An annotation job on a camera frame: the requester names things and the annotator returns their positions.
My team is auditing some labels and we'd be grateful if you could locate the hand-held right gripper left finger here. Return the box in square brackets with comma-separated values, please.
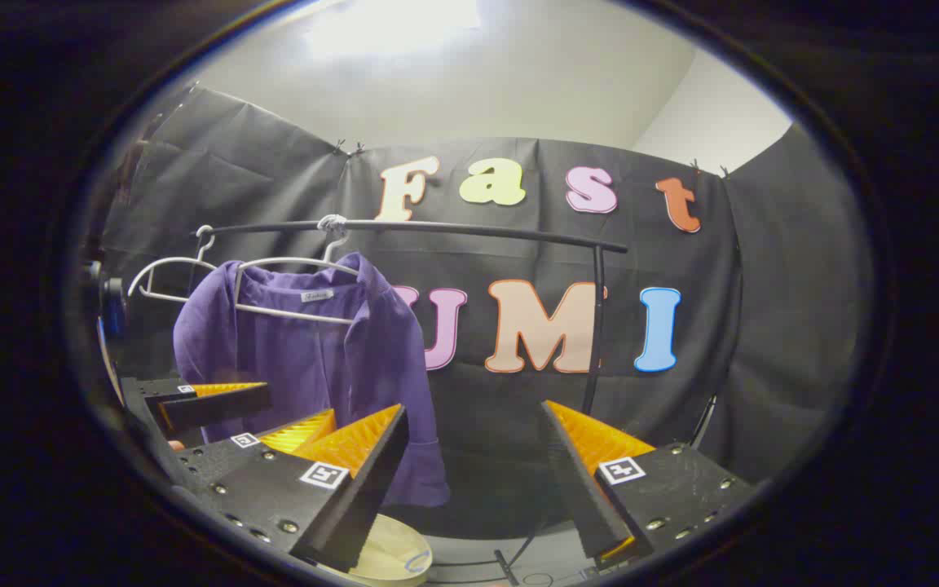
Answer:
[192, 404, 410, 573]

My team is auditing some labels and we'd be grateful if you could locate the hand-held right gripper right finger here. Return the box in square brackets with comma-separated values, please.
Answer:
[540, 399, 757, 572]

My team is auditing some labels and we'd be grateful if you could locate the beige laundry hamper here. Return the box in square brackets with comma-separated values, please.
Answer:
[339, 514, 434, 586]

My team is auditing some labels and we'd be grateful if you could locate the purple knit jacket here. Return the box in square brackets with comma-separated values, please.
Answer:
[174, 253, 450, 508]

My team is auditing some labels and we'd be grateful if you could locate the white hanger with cord knot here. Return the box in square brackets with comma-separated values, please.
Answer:
[233, 228, 360, 325]

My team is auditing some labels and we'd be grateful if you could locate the white plastic hanger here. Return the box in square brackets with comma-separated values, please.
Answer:
[127, 224, 230, 307]

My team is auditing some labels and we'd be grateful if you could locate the black backdrop cloth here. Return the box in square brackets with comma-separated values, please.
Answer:
[99, 82, 874, 539]

